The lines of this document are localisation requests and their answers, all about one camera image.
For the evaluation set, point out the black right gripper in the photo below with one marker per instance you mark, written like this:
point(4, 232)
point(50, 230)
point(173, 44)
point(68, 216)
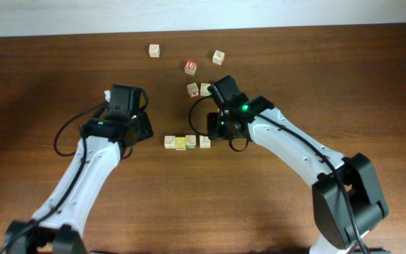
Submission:
point(214, 132)

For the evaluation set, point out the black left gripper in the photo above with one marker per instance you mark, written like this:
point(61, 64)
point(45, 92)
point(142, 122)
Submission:
point(146, 125)

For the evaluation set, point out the wooden elephant picture block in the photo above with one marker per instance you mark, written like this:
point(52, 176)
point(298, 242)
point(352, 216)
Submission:
point(204, 141)

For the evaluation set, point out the green R letter block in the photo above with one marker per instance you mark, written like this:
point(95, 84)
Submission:
point(191, 141)

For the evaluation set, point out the plain wooden row block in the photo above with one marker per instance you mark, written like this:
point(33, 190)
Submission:
point(170, 142)

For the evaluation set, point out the yellow O letter block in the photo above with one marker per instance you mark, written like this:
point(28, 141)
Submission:
point(180, 143)

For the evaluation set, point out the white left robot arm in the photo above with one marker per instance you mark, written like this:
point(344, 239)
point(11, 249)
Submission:
point(109, 136)

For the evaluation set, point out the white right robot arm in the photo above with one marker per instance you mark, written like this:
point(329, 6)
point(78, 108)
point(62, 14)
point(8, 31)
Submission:
point(348, 201)

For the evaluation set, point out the plain wooden block middle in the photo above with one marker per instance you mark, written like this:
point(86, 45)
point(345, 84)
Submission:
point(204, 92)

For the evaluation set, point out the wooden block red side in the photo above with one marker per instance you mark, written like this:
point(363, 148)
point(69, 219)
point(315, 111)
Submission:
point(192, 89)

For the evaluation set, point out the plain wooden block far right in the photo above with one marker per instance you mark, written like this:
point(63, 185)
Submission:
point(218, 57)

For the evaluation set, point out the red U letter block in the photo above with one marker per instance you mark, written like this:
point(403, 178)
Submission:
point(190, 67)

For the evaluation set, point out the plain wooden block far left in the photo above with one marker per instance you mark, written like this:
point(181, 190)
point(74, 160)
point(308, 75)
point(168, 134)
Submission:
point(154, 50)

